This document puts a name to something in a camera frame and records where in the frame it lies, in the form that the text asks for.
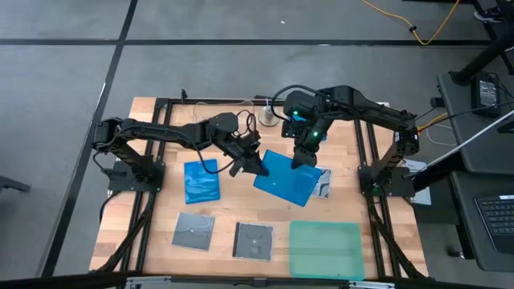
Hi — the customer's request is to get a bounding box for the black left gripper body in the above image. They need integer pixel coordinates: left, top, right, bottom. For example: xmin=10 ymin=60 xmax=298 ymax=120
xmin=219 ymin=130 xmax=252 ymax=161

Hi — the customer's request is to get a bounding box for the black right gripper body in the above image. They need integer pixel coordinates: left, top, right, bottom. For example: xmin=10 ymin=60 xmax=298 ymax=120
xmin=295 ymin=120 xmax=324 ymax=152

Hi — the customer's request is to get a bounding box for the black white patterned jewel case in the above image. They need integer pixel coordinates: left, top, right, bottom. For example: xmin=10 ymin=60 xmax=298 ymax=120
xmin=311 ymin=167 xmax=332 ymax=199

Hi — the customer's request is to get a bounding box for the clear jewel case black spine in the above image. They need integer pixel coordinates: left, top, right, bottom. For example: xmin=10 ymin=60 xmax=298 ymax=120
xmin=231 ymin=222 xmax=275 ymax=263

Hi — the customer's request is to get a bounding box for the clear jewel case grey insert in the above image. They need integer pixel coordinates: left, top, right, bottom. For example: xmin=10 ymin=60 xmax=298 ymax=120
xmin=171 ymin=211 xmax=216 ymax=252

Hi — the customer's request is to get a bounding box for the green translucent tray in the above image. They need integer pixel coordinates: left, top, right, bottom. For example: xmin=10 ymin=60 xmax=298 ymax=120
xmin=288 ymin=220 xmax=366 ymax=281

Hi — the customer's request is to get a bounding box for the white paper box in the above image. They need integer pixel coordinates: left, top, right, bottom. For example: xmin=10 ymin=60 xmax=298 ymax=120
xmin=402 ymin=159 xmax=433 ymax=206

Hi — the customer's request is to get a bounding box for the black desk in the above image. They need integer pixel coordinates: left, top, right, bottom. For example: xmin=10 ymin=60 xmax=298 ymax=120
xmin=436 ymin=71 xmax=514 ymax=174
xmin=449 ymin=170 xmax=514 ymax=274

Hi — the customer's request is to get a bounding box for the grey metal pole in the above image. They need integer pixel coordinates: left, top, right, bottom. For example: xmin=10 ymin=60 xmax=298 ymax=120
xmin=425 ymin=108 xmax=514 ymax=169

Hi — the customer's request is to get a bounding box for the black power adapter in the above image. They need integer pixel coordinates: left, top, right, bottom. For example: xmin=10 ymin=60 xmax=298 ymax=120
xmin=470 ymin=74 xmax=502 ymax=119

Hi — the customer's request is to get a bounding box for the black desk leg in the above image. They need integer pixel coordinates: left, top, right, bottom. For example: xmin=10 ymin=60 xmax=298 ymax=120
xmin=448 ymin=22 xmax=514 ymax=86

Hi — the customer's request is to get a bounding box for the black keyboard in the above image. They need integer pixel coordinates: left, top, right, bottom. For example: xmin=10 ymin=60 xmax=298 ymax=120
xmin=475 ymin=194 xmax=514 ymax=254

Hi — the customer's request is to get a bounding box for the person's shoe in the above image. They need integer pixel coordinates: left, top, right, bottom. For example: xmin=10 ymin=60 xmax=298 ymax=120
xmin=473 ymin=10 xmax=503 ymax=23

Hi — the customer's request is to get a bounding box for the black chair leg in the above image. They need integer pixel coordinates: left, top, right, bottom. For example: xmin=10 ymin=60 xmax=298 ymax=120
xmin=0 ymin=175 xmax=31 ymax=193

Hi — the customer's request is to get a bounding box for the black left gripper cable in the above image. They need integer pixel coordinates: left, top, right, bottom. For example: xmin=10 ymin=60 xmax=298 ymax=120
xmin=172 ymin=108 xmax=258 ymax=176

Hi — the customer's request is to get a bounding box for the black aluminium table frame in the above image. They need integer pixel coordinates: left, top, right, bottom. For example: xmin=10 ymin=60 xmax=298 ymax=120
xmin=90 ymin=88 xmax=429 ymax=289

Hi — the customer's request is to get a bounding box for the white cable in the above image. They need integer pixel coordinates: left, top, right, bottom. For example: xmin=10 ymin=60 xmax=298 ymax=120
xmin=425 ymin=124 xmax=455 ymax=148

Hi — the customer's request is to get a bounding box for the yellow power cord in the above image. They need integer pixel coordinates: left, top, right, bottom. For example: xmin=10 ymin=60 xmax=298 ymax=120
xmin=415 ymin=112 xmax=449 ymax=133

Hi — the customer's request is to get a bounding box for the yellow floor cable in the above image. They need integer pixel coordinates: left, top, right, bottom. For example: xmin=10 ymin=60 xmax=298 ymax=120
xmin=360 ymin=0 xmax=461 ymax=46

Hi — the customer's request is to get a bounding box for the black power cable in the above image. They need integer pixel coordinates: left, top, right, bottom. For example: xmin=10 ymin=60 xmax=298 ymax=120
xmin=415 ymin=100 xmax=514 ymax=140

